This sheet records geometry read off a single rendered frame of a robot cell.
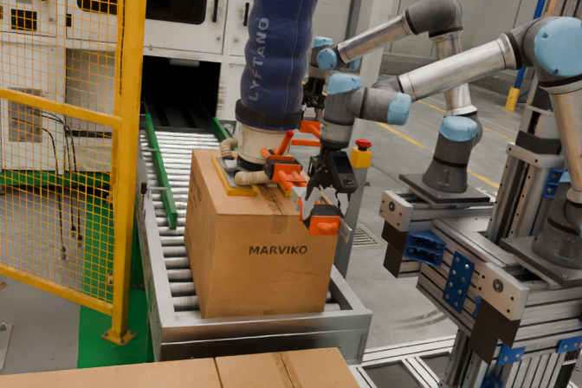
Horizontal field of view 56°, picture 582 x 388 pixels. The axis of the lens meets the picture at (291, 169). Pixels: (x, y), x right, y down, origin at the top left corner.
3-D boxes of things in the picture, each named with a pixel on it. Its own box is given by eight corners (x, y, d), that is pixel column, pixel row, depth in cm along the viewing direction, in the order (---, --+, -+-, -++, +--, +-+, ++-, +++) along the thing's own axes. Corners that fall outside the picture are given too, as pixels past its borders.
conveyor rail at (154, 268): (126, 145, 375) (128, 118, 369) (134, 145, 377) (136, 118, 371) (156, 377, 171) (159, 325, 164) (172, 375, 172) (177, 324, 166)
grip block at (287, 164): (263, 172, 171) (266, 154, 169) (293, 173, 174) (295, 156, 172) (269, 182, 163) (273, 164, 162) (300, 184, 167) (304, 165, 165)
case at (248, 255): (183, 240, 227) (191, 148, 214) (275, 240, 240) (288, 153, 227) (203, 328, 174) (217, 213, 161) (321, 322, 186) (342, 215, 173)
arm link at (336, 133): (358, 126, 128) (326, 125, 125) (355, 145, 130) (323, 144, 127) (346, 118, 135) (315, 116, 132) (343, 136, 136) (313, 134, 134)
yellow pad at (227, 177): (210, 159, 205) (212, 147, 203) (236, 161, 208) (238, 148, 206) (227, 196, 174) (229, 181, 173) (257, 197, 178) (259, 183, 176)
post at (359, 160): (313, 344, 264) (352, 146, 231) (326, 343, 266) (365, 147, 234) (319, 353, 258) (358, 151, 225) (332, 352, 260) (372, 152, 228)
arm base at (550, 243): (558, 240, 156) (568, 208, 153) (604, 267, 143) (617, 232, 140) (519, 243, 150) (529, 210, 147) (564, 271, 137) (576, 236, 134)
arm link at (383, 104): (410, 89, 133) (365, 81, 134) (413, 97, 122) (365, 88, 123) (403, 120, 135) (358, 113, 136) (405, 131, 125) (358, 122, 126)
